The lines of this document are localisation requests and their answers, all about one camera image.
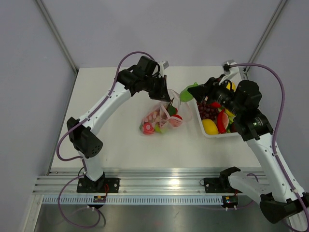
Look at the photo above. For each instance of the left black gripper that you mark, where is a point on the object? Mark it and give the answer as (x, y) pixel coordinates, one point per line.
(162, 94)

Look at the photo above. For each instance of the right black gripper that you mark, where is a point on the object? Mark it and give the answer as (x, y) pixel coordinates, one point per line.
(201, 92)

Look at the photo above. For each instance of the green lettuce leaf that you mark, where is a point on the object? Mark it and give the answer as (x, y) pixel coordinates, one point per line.
(185, 95)

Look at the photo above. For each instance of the clear pink zip top bag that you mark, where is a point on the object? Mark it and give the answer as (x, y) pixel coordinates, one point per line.
(160, 115)

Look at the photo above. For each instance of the green pear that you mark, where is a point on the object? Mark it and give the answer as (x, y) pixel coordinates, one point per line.
(160, 129)

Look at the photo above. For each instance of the white plastic fruit basket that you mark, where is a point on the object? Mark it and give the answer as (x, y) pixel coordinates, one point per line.
(228, 121)

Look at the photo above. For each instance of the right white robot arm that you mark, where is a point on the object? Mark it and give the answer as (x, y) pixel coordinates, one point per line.
(284, 197)

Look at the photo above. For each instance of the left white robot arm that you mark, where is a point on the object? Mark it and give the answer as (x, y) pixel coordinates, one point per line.
(83, 131)

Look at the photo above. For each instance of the yellow lemon top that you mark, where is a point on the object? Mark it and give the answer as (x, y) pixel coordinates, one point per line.
(231, 86)

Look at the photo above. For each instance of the dark grape bunch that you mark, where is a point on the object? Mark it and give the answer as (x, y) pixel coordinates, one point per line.
(207, 111)

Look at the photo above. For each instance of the yellow mango upper left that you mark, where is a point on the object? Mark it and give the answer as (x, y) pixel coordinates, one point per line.
(210, 127)

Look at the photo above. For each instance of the red chili pepper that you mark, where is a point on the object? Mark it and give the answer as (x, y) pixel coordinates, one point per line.
(220, 125)

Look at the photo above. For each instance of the right small circuit board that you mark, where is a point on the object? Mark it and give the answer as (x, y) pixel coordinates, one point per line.
(230, 201)

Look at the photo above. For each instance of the small circuit board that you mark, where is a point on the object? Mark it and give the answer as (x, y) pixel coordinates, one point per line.
(99, 199)
(230, 201)

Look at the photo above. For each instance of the left small circuit board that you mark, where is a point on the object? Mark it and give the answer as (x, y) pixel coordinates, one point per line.
(99, 199)

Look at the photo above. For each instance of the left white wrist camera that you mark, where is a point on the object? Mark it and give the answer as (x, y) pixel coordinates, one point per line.
(163, 65)

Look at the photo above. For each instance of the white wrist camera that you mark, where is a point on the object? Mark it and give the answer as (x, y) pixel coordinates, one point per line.
(163, 65)
(229, 71)

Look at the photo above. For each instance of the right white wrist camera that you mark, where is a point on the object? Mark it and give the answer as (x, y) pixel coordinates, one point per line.
(229, 71)

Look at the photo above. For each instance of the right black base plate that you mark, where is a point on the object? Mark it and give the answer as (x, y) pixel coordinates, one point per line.
(217, 185)

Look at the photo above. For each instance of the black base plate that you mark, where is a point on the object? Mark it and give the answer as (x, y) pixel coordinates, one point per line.
(106, 185)
(217, 185)

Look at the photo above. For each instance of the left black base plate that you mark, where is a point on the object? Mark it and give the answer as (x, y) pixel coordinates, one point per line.
(106, 185)

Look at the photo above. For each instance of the right aluminium frame post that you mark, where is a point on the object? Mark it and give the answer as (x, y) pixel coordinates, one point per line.
(268, 30)

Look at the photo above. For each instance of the aluminium frame post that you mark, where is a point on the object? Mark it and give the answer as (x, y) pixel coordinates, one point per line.
(56, 34)
(268, 30)

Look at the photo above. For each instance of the aluminium mounting rail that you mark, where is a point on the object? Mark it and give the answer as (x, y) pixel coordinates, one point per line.
(151, 181)

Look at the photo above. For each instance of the white slotted cable duct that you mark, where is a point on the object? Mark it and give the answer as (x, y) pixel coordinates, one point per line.
(135, 200)

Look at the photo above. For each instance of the left aluminium frame post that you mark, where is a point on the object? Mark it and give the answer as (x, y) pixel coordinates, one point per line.
(56, 34)

